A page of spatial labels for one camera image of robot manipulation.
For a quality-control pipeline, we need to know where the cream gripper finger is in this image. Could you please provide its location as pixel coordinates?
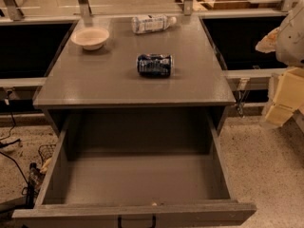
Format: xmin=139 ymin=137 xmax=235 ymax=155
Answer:
xmin=265 ymin=67 xmax=304 ymax=126

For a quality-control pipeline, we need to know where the blue pepsi can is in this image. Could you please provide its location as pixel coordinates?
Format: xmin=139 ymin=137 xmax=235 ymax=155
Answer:
xmin=136 ymin=54 xmax=173 ymax=77

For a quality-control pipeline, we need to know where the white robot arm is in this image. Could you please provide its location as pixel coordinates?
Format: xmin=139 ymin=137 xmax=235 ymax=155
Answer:
xmin=256 ymin=1 xmax=304 ymax=128

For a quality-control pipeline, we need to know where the open grey top drawer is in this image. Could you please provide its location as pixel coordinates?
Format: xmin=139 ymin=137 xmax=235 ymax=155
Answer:
xmin=13 ymin=110 xmax=256 ymax=228

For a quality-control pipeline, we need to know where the clear plastic water bottle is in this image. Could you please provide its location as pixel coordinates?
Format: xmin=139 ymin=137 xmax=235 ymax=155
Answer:
xmin=131 ymin=14 xmax=177 ymax=34

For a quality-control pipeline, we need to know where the grey cabinet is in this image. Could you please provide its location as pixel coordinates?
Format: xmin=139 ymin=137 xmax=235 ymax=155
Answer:
xmin=32 ymin=15 xmax=237 ymax=138

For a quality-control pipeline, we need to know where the white bowl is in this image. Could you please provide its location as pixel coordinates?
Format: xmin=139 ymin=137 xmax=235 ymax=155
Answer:
xmin=71 ymin=27 xmax=109 ymax=50

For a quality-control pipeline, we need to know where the black drawer handle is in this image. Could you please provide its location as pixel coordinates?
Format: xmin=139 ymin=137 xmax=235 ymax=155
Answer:
xmin=117 ymin=216 xmax=157 ymax=228

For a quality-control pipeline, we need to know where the metal railing frame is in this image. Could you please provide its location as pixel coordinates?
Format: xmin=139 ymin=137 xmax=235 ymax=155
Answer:
xmin=0 ymin=0 xmax=290 ymax=23

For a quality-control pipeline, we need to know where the black wire basket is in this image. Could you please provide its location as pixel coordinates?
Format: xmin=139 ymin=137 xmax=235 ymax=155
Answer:
xmin=38 ymin=144 xmax=56 ymax=163

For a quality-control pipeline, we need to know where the black floor cable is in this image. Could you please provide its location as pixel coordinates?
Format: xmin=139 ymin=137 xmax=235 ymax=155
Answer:
xmin=0 ymin=90 xmax=30 ymax=188

